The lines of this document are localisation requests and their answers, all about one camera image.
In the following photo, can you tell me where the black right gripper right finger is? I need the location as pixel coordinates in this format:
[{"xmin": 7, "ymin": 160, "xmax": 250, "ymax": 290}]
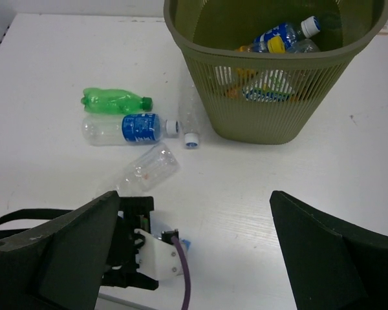
[{"xmin": 270, "ymin": 191, "xmax": 388, "ymax": 309}]

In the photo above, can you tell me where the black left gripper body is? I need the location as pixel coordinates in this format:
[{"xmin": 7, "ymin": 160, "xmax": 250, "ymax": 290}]
[{"xmin": 101, "ymin": 196, "xmax": 158, "ymax": 291}]

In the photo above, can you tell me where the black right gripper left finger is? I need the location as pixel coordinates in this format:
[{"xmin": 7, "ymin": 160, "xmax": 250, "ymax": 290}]
[{"xmin": 0, "ymin": 192, "xmax": 120, "ymax": 309}]

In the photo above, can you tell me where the clear unlabelled bottle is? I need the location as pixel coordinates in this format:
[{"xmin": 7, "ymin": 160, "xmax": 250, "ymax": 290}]
[{"xmin": 95, "ymin": 143, "xmax": 180, "ymax": 197}]

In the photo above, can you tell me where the small orange juice bottle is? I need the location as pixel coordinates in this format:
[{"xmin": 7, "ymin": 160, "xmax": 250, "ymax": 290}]
[{"xmin": 224, "ymin": 68, "xmax": 259, "ymax": 99}]

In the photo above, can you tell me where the clear bottle yellow-orange cap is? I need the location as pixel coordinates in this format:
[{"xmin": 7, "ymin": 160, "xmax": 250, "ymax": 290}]
[{"xmin": 236, "ymin": 36, "xmax": 286, "ymax": 54}]

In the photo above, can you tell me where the clear bottle dark blue label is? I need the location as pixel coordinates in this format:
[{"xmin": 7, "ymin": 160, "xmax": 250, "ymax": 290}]
[{"xmin": 252, "ymin": 16, "xmax": 321, "ymax": 49}]

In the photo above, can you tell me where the clear bottle green-blue label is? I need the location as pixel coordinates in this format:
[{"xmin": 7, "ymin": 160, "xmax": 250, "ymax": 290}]
[{"xmin": 242, "ymin": 70, "xmax": 295, "ymax": 102}]

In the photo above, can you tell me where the clear bottle near bin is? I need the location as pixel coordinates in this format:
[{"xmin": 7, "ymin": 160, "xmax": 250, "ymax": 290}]
[{"xmin": 178, "ymin": 77, "xmax": 202, "ymax": 149}]

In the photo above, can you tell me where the olive green mesh bin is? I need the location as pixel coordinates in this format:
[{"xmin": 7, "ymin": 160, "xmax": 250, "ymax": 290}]
[{"xmin": 164, "ymin": 1, "xmax": 388, "ymax": 145}]

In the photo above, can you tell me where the green plastic bottle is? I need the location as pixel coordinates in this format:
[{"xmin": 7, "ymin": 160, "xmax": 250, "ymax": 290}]
[{"xmin": 81, "ymin": 88, "xmax": 153, "ymax": 115}]

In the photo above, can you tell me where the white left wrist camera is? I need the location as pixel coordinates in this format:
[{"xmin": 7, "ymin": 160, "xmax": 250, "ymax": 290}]
[{"xmin": 135, "ymin": 211, "xmax": 183, "ymax": 281}]

